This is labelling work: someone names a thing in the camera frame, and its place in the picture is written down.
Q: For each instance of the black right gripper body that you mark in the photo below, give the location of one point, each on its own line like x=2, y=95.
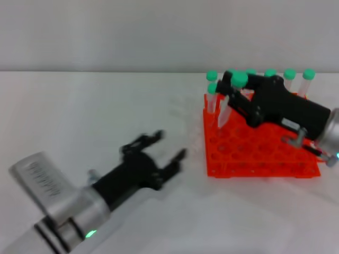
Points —
x=286, y=105

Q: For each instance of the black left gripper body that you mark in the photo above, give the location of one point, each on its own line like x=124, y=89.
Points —
x=132, y=174

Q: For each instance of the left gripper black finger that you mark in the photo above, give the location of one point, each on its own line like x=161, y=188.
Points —
x=143, y=143
x=173, y=164

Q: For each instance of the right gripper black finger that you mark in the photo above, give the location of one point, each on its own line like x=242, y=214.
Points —
x=242, y=104
x=225, y=86

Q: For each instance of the clear test tube green cap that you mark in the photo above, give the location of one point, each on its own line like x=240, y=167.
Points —
x=212, y=89
x=212, y=75
x=239, y=79
x=270, y=72
x=308, y=74
x=250, y=71
x=289, y=74
x=231, y=70

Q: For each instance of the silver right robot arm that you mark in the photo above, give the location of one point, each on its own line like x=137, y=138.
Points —
x=331, y=129

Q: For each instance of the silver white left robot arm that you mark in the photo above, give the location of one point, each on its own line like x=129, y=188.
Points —
x=66, y=206

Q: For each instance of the orange test tube rack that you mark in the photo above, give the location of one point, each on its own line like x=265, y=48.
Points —
x=238, y=148

